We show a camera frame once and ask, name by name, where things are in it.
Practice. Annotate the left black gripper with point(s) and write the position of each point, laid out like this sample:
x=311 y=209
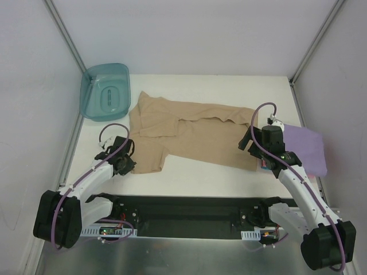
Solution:
x=126 y=163

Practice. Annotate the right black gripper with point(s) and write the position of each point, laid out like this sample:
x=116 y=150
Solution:
x=255 y=150

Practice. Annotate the beige t shirt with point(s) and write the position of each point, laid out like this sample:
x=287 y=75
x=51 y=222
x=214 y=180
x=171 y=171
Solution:
x=205 y=132

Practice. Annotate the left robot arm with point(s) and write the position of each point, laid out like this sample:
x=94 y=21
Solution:
x=62 y=215

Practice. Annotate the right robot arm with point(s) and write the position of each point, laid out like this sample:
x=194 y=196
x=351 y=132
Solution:
x=326 y=241

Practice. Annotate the purple folded t shirt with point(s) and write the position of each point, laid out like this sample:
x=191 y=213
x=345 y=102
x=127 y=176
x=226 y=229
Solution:
x=308 y=146

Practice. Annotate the teal plastic basin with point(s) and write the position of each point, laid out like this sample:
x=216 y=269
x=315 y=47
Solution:
x=105 y=93

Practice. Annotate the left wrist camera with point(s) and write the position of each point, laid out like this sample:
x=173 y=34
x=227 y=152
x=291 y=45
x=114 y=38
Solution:
x=106 y=143

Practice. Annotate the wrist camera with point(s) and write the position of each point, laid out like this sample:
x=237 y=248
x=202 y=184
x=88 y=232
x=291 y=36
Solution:
x=106 y=143
x=274 y=121

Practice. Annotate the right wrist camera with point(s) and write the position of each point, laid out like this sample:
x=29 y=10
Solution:
x=274 y=121

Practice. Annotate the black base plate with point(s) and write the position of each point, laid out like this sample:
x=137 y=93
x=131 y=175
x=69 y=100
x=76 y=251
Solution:
x=195 y=217

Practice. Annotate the left white cable duct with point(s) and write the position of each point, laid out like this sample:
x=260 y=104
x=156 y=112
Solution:
x=107 y=231

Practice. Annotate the white cable duct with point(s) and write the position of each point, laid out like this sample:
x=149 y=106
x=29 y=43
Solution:
x=107 y=231
x=254 y=235

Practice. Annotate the right white cable duct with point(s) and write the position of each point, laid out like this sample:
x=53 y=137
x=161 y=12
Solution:
x=254 y=235

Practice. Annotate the right aluminium frame post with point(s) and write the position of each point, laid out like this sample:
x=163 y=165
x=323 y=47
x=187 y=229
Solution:
x=325 y=26

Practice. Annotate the aluminium frame post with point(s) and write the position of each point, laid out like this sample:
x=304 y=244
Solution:
x=325 y=26
x=56 y=17

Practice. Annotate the left aluminium frame post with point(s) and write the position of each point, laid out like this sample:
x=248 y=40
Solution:
x=56 y=17

